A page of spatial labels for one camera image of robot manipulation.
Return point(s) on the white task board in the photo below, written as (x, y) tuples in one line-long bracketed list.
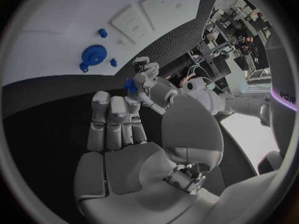
[(58, 31)]

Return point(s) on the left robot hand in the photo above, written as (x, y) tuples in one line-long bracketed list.
[(149, 72)]

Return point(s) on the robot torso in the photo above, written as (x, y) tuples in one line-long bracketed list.
[(283, 78)]

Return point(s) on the workshop rack with equipment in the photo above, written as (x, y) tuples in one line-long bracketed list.
[(224, 46)]

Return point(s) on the blue short cylinder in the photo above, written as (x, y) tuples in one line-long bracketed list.
[(102, 33)]

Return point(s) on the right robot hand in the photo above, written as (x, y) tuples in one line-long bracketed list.
[(130, 171)]

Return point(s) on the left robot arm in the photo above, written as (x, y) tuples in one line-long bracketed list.
[(210, 95)]

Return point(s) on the blue gear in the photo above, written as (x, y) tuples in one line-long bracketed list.
[(94, 54)]

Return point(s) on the blue plug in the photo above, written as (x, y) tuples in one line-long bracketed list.
[(130, 85)]

